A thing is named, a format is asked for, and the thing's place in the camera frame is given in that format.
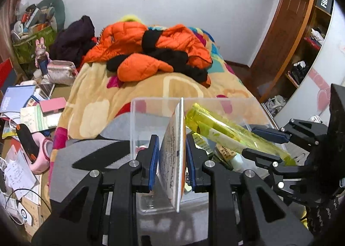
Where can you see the wooden shelf unit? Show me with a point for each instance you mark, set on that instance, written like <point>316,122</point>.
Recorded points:
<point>311,42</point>

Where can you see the blue notebook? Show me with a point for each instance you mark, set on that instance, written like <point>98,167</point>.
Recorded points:
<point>16,97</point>

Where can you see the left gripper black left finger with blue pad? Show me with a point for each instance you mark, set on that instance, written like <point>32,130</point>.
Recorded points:
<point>154,151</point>

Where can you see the dark purple garment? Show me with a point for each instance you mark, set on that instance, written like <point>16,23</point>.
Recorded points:
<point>73,43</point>

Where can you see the pink black slipper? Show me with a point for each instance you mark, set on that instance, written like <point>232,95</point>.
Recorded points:
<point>37,148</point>

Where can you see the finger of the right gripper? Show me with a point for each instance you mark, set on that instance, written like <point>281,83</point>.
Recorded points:
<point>272,135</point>
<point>262,160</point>

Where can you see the white charger device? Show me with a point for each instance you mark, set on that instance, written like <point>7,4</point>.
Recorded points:
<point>25,214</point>

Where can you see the orange sunscreen tube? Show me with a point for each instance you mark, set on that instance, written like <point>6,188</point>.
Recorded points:
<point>172,159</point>

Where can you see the light green tube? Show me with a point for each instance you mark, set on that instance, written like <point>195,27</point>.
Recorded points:
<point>225,149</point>

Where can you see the colourful patterned bed quilt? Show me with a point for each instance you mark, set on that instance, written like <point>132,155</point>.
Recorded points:
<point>98,96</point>

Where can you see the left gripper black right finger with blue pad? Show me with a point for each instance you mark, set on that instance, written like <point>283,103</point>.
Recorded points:
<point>190,148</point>

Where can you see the grey black blanket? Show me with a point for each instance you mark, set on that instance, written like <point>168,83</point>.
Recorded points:
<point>242,208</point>

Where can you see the pink floral pouch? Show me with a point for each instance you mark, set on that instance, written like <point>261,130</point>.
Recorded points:
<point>62,72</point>

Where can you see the wooden door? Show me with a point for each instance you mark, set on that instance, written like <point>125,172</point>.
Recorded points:
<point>281,41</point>

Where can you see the clear plastic storage box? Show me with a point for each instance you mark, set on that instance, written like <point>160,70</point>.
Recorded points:
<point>151,115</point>

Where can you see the orange puffer jacket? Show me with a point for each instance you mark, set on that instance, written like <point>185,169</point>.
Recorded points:
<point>151,49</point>

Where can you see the rabbit figurine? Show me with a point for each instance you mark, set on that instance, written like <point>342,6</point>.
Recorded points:
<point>42,58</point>

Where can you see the green storage basket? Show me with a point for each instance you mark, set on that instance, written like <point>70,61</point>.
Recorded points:
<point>25,49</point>

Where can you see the pink box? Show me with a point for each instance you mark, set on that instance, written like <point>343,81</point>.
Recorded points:
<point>53,105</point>

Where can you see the yellow transparent spray bottle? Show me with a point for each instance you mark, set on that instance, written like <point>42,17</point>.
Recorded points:
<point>239,133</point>

